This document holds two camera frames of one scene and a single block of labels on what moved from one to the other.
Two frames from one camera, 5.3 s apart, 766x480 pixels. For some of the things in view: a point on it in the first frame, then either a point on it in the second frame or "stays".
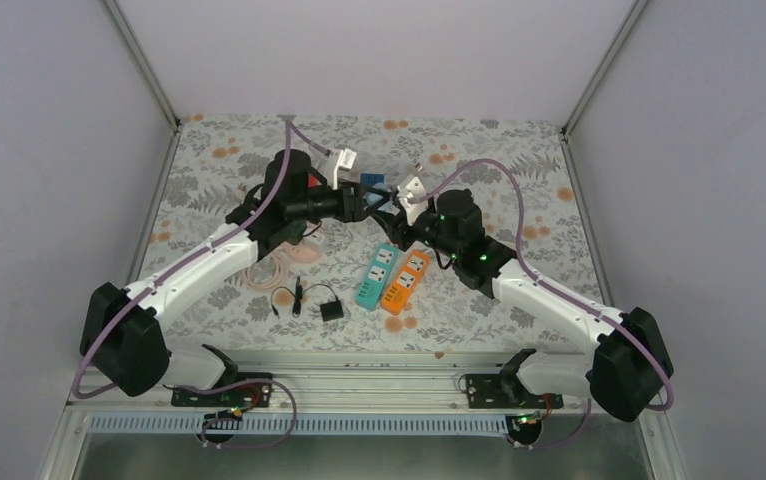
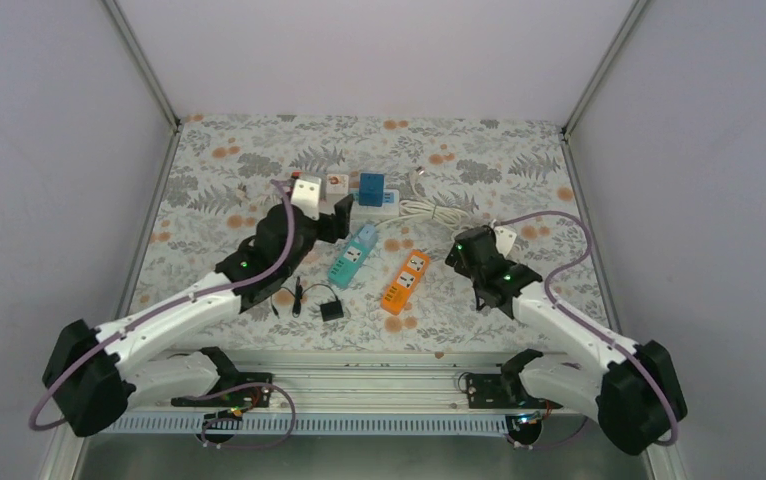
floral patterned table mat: (381, 287) stays
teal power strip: (371, 291) -> (347, 261)
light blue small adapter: (371, 198) -> (368, 235)
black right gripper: (397, 230) -> (459, 266)
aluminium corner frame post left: (172, 119) stays
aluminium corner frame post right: (606, 65) stays
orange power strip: (409, 275) stays
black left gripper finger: (387, 193) -> (342, 215)
